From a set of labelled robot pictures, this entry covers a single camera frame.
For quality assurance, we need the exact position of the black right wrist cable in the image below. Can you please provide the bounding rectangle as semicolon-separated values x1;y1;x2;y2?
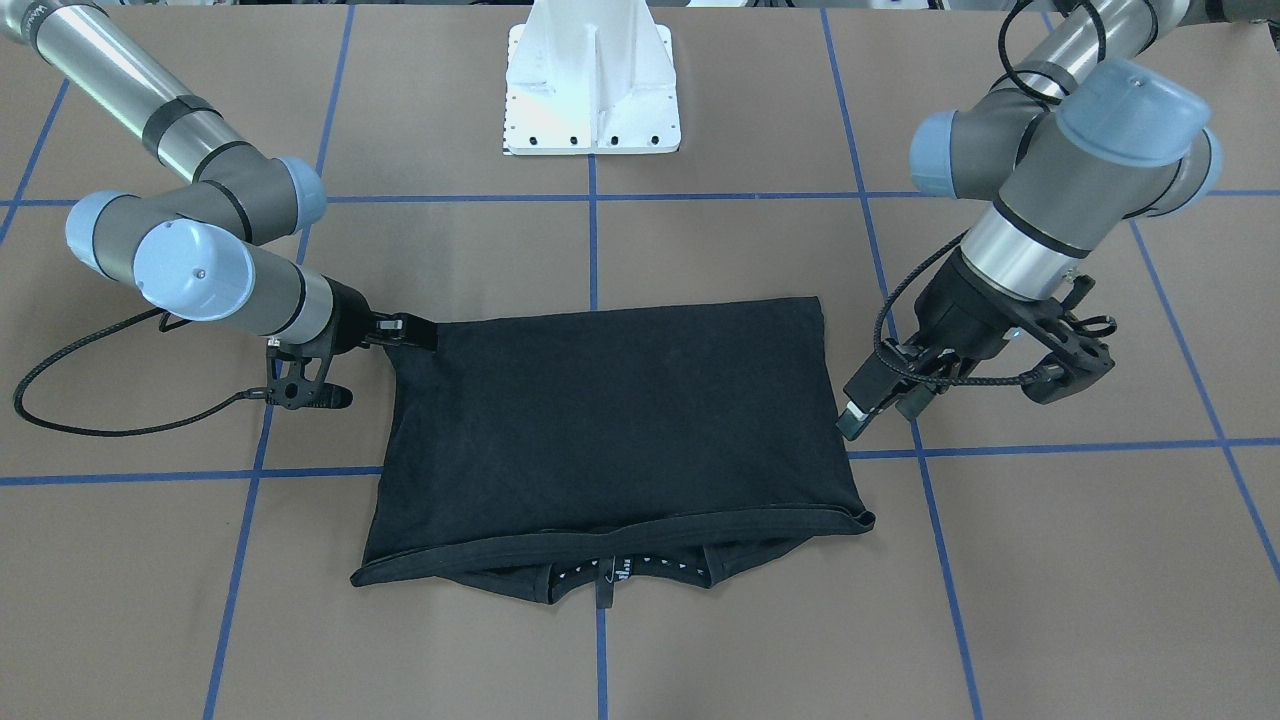
12;307;276;439

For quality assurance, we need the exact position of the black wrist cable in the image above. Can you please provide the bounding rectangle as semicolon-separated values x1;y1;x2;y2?
872;232;1061;391
12;307;276;439

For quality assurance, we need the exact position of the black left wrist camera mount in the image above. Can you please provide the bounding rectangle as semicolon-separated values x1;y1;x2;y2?
1012;275;1117;404

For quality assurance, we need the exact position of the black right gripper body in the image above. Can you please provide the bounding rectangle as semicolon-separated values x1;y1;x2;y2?
325;278;381;357

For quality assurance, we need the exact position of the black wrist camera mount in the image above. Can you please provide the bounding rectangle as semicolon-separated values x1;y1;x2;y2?
262;340;355;410
1012;275;1117;404

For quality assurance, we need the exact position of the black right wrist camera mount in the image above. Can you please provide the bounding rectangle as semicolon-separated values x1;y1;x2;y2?
262;340;355;410

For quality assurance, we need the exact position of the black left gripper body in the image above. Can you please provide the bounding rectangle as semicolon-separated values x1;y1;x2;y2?
906;249;1030;386

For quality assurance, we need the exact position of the black printed t-shirt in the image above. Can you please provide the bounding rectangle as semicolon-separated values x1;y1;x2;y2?
349;297;876;603

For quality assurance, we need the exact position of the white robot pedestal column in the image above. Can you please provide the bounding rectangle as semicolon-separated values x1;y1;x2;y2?
502;1;682;156

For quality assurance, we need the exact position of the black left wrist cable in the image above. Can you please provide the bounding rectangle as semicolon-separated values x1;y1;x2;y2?
872;232;1061;391

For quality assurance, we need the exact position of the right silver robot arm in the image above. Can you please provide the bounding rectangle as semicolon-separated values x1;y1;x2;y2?
3;1;438;357

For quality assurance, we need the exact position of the brown paper table cover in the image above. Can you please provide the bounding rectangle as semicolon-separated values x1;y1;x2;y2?
1;5;1277;719

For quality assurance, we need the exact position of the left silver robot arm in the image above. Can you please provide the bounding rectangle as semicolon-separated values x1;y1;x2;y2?
837;1;1277;439

